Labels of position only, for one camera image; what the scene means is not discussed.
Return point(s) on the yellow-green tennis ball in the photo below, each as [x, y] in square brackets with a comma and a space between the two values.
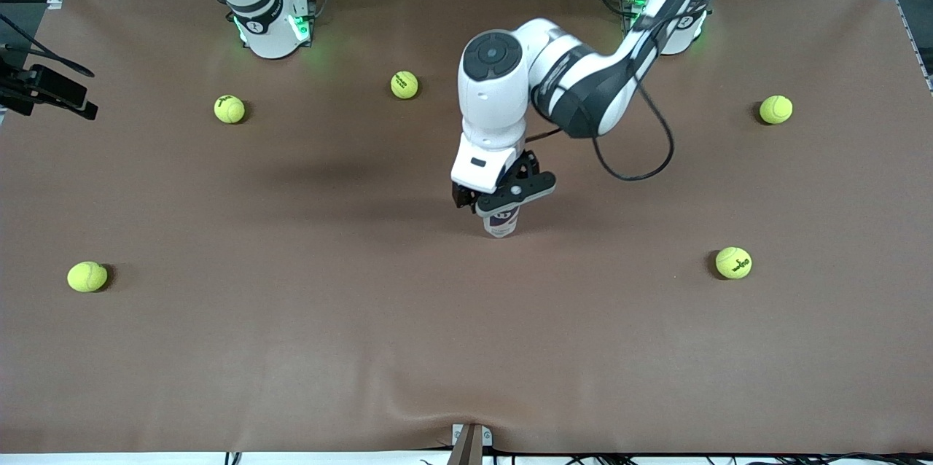
[733, 262]
[229, 108]
[87, 276]
[775, 109]
[404, 84]

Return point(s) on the grey metal mount bracket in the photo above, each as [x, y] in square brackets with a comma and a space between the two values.
[471, 443]

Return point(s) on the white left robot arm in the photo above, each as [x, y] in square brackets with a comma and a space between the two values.
[492, 108]

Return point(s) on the white navy tennis ball can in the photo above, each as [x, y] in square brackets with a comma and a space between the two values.
[501, 226]

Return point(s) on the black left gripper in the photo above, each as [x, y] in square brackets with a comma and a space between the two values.
[464, 197]

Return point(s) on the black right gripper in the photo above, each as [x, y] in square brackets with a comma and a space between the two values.
[49, 86]

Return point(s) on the brown table mat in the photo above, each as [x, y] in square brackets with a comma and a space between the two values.
[466, 341]

